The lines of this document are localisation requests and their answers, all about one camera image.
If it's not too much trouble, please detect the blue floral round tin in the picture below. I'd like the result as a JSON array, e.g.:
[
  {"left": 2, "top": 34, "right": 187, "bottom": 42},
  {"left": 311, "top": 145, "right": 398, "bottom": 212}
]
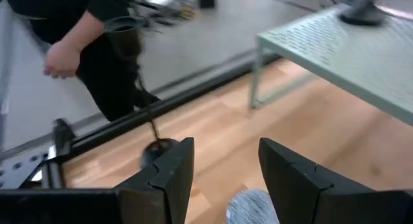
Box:
[{"left": 225, "top": 188, "right": 281, "bottom": 224}]

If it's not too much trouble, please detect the tall black candlestick holder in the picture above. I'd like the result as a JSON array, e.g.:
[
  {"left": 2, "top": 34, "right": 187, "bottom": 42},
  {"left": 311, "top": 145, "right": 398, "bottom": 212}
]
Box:
[{"left": 338, "top": 0, "right": 387, "bottom": 26}]

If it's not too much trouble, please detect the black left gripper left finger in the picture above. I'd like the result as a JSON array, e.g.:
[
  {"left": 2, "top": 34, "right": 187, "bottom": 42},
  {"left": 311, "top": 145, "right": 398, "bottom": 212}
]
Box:
[{"left": 0, "top": 136, "right": 196, "bottom": 224}]

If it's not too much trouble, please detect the person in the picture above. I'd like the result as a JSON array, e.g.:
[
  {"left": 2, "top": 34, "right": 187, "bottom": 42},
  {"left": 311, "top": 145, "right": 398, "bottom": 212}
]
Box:
[{"left": 0, "top": 0, "right": 162, "bottom": 123}]

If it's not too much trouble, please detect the person's hand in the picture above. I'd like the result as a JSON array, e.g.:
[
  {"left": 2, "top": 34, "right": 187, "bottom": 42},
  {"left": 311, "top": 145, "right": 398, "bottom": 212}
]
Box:
[{"left": 43, "top": 39, "right": 81, "bottom": 80}]

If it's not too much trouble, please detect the black aluminium frame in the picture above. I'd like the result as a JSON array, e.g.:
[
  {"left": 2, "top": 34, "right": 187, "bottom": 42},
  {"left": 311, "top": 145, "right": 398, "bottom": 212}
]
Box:
[{"left": 0, "top": 49, "right": 281, "bottom": 190}]

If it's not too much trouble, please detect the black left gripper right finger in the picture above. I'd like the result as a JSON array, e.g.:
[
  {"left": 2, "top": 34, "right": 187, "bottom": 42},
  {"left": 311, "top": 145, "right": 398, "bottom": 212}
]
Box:
[{"left": 257, "top": 137, "right": 413, "bottom": 224}]

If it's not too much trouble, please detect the green perforated metal shelf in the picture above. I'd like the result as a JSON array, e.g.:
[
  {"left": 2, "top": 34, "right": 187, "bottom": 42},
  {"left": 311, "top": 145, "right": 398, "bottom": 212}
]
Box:
[{"left": 250, "top": 3, "right": 413, "bottom": 127}]

